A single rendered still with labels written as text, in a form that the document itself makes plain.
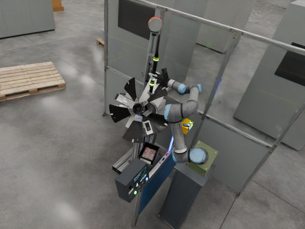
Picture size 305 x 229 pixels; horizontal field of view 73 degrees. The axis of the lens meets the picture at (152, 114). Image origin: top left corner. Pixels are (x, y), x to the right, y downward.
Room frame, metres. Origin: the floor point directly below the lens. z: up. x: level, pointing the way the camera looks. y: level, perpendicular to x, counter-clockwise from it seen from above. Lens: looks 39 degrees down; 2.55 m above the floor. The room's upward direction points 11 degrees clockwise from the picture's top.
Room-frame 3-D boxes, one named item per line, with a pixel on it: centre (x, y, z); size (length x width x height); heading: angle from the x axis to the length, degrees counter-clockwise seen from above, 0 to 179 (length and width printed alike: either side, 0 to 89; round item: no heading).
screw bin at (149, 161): (1.47, -0.04, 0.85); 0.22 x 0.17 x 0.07; 168
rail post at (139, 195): (1.07, -0.02, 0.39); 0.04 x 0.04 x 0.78; 63
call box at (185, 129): (1.80, -0.40, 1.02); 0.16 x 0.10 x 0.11; 153
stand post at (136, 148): (1.86, 0.13, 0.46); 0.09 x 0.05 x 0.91; 63
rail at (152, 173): (1.45, -0.22, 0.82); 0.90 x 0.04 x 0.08; 153
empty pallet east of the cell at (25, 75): (3.49, 2.66, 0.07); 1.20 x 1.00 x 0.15; 132
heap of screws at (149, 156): (1.46, -0.04, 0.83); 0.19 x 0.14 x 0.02; 168
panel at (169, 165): (1.45, -0.22, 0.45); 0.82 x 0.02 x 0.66; 153
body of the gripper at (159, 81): (1.66, -0.04, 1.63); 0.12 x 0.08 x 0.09; 63
